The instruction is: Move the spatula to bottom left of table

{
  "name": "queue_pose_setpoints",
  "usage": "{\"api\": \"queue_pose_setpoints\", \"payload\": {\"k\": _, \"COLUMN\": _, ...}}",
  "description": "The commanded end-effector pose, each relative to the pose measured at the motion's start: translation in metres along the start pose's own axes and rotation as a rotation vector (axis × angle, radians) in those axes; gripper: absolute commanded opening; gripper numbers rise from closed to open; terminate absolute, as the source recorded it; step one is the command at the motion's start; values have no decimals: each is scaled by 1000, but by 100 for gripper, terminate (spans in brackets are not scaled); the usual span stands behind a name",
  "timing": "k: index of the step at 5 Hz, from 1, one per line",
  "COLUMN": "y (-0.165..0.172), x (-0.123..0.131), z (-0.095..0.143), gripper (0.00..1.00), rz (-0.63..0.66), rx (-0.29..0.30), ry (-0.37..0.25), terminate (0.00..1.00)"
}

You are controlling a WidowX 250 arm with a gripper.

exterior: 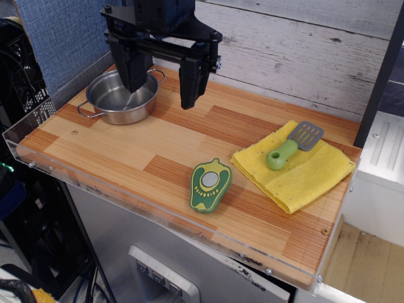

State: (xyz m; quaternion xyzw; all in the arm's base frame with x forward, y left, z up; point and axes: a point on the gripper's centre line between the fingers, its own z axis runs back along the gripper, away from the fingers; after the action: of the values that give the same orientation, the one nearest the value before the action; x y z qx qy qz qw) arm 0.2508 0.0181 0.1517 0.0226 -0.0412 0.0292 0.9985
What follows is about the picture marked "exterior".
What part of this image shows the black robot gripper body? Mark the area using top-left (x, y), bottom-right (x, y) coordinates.
top-left (100, 1), bottom-right (222, 73)

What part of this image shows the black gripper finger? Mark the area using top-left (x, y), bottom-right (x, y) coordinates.
top-left (108, 37), bottom-right (153, 93)
top-left (179, 57), bottom-right (209, 110)

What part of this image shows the green handled grey spatula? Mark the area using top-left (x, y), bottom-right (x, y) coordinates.
top-left (265, 121), bottom-right (324, 171)

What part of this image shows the small steel pot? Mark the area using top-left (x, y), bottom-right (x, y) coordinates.
top-left (77, 68), bottom-right (166, 125)

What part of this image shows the green toy pepper slice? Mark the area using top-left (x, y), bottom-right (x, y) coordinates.
top-left (189, 158), bottom-right (232, 213)

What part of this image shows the black plastic crate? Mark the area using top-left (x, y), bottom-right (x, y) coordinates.
top-left (1, 17), bottom-right (56, 126)

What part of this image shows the yellow folded cloth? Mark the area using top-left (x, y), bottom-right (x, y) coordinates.
top-left (230, 120), bottom-right (355, 214)

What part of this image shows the white appliance with buttons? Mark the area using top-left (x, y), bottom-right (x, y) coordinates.
top-left (128, 246), bottom-right (201, 302)

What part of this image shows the clear acrylic table guard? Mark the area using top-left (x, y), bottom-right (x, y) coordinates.
top-left (4, 96), bottom-right (360, 289)

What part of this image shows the dark vertical post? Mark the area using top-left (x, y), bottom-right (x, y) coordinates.
top-left (353, 5), bottom-right (403, 148)

